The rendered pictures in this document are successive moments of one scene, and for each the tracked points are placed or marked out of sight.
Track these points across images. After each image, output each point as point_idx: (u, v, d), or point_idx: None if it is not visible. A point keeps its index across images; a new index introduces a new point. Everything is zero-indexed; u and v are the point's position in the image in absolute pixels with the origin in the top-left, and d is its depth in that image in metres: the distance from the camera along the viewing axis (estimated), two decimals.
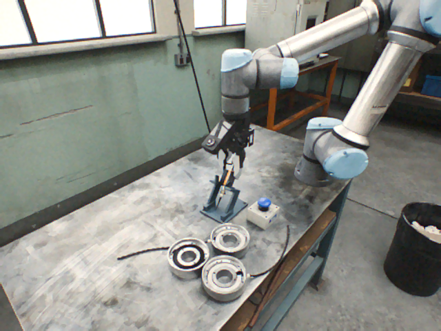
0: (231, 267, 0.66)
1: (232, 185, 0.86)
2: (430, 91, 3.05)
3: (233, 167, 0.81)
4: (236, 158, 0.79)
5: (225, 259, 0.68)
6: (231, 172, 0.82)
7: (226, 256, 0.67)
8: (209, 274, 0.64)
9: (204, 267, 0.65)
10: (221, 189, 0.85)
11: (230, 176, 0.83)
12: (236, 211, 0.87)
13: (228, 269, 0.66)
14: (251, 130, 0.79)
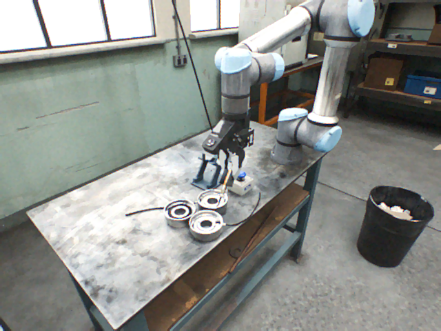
0: (212, 218, 0.88)
1: (232, 185, 0.86)
2: (411, 89, 3.27)
3: (232, 167, 0.81)
4: (236, 158, 0.79)
5: (207, 213, 0.90)
6: (231, 171, 0.82)
7: (208, 211, 0.89)
8: (195, 223, 0.86)
9: (191, 218, 0.87)
10: (221, 189, 0.85)
11: (230, 176, 0.83)
12: (219, 183, 1.09)
13: (209, 219, 0.87)
14: (251, 130, 0.79)
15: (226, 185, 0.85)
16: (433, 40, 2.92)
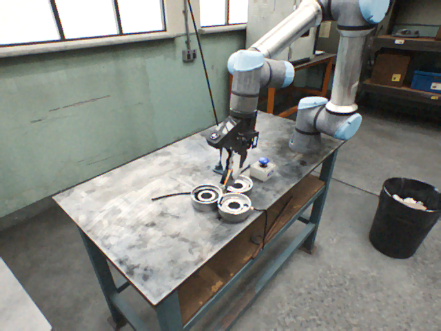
0: (241, 201, 0.89)
1: (233, 185, 0.86)
2: (418, 85, 3.28)
3: (233, 167, 0.82)
4: (237, 158, 0.79)
5: (237, 196, 0.91)
6: (231, 172, 0.83)
7: (238, 194, 0.91)
8: (223, 203, 0.88)
9: (221, 198, 0.89)
10: (222, 189, 0.86)
11: (230, 176, 0.83)
12: (240, 169, 1.09)
13: (238, 201, 0.89)
14: (255, 132, 0.80)
15: None
16: (440, 35, 2.93)
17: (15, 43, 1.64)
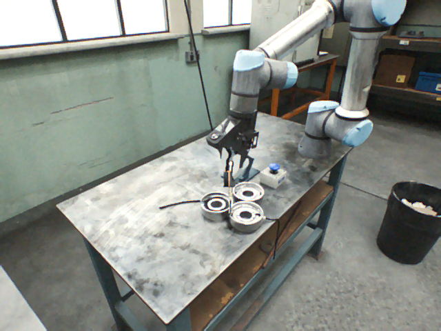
0: (253, 210, 0.86)
1: (236, 185, 0.86)
2: (423, 86, 3.25)
3: (233, 167, 0.82)
4: (238, 158, 0.79)
5: (249, 205, 0.88)
6: (230, 172, 0.83)
7: (249, 202, 0.87)
8: (234, 212, 0.85)
9: (231, 207, 0.86)
10: (228, 193, 0.84)
11: (231, 176, 0.83)
12: (250, 176, 1.06)
13: (249, 211, 0.85)
14: (255, 132, 0.80)
15: (231, 187, 0.85)
16: None
17: (16, 45, 1.61)
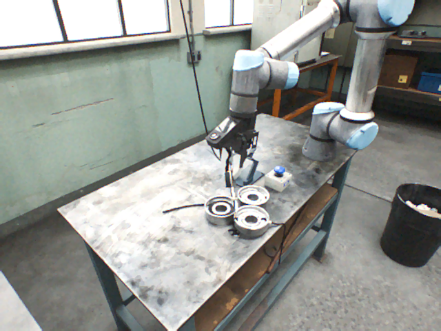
0: (258, 214, 0.84)
1: (236, 185, 0.86)
2: (425, 87, 3.23)
3: (233, 167, 0.82)
4: (238, 158, 0.79)
5: (253, 209, 0.86)
6: (230, 171, 0.83)
7: (254, 206, 0.85)
8: (240, 216, 0.83)
9: (237, 212, 0.84)
10: (231, 193, 0.83)
11: (231, 176, 0.83)
12: (254, 178, 1.04)
13: (255, 215, 0.83)
14: (255, 132, 0.80)
15: (232, 187, 0.84)
16: None
17: (16, 45, 1.59)
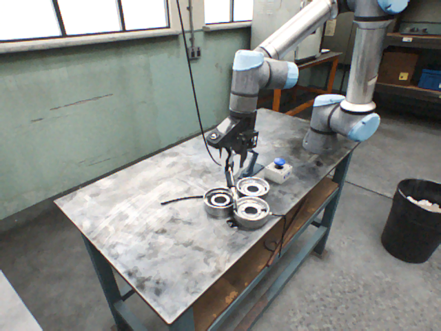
0: (258, 205, 0.82)
1: (236, 187, 0.85)
2: (426, 84, 3.21)
3: (233, 167, 0.82)
4: (238, 158, 0.79)
5: (253, 200, 0.84)
6: (231, 171, 0.83)
7: (254, 197, 0.84)
8: (239, 207, 0.82)
9: (236, 203, 0.82)
10: (231, 193, 0.82)
11: (232, 175, 0.83)
12: (254, 171, 1.03)
13: (255, 206, 0.82)
14: (255, 132, 0.80)
15: (232, 188, 0.84)
16: None
17: (14, 39, 1.58)
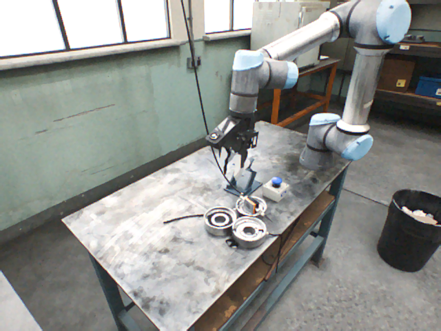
0: (255, 225, 0.87)
1: (252, 204, 0.89)
2: (423, 91, 3.26)
3: (234, 167, 0.81)
4: (238, 158, 0.79)
5: (251, 220, 0.89)
6: (244, 206, 0.94)
7: (252, 217, 0.88)
8: (238, 227, 0.86)
9: (235, 223, 0.87)
10: (260, 212, 0.90)
11: (246, 208, 0.93)
12: (253, 189, 1.07)
13: (253, 226, 0.86)
14: (255, 132, 0.80)
15: (256, 207, 0.90)
16: None
17: (20, 54, 1.62)
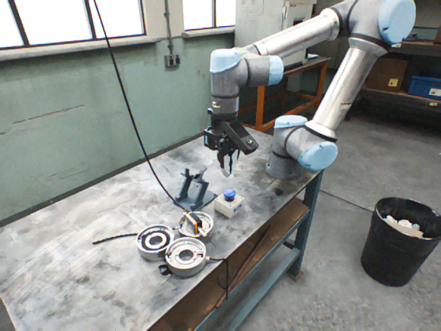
0: (196, 248, 0.74)
1: (193, 223, 0.76)
2: (416, 91, 3.13)
3: (232, 164, 0.83)
4: (236, 153, 0.82)
5: (192, 241, 0.76)
6: (187, 224, 0.81)
7: (192, 238, 0.75)
8: (173, 251, 0.73)
9: (171, 245, 0.74)
10: (203, 232, 0.77)
11: (189, 226, 0.80)
12: (204, 202, 0.94)
13: (191, 249, 0.73)
14: None
15: (198, 225, 0.77)
16: (439, 38, 2.78)
17: None
